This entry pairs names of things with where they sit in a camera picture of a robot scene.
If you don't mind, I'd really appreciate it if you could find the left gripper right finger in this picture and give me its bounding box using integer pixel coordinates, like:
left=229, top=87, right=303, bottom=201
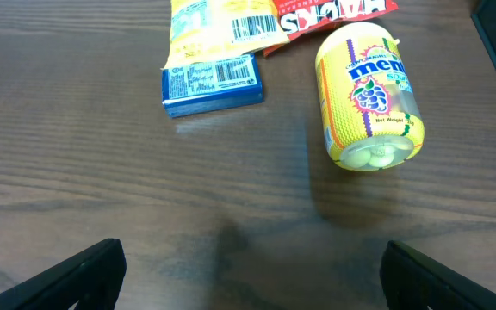
left=380, top=240, right=496, bottom=310

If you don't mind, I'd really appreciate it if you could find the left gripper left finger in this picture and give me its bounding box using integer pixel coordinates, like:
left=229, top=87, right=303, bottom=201
left=0, top=239, right=127, bottom=310

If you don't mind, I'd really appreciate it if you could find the yellow candy bag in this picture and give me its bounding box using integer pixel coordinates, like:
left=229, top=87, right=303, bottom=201
left=164, top=0, right=289, bottom=69

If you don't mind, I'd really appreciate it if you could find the red Hacks candy bag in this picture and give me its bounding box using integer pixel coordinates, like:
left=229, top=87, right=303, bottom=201
left=274, top=0, right=399, bottom=41

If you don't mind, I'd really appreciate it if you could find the yellow Mentos bottle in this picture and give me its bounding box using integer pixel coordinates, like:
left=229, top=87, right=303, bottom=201
left=315, top=22, right=425, bottom=171

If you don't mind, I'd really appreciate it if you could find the small blue gum box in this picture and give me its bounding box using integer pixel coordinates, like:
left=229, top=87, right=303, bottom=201
left=162, top=54, right=264, bottom=118

